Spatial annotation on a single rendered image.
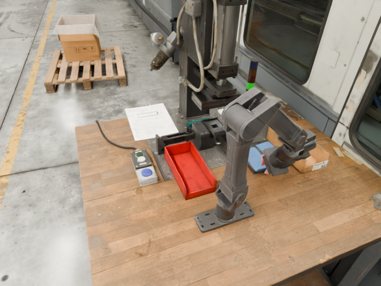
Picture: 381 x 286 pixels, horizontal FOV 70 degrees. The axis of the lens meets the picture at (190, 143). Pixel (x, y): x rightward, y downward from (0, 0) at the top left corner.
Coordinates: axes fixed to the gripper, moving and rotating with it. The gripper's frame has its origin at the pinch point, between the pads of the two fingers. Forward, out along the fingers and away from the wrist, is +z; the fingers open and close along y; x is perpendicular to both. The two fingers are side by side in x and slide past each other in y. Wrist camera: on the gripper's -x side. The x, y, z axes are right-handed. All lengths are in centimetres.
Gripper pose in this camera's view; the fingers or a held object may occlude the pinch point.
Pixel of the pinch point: (265, 168)
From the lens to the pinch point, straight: 111.0
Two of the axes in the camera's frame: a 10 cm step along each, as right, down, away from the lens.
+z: -1.9, 4.0, 9.0
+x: -9.5, 1.6, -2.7
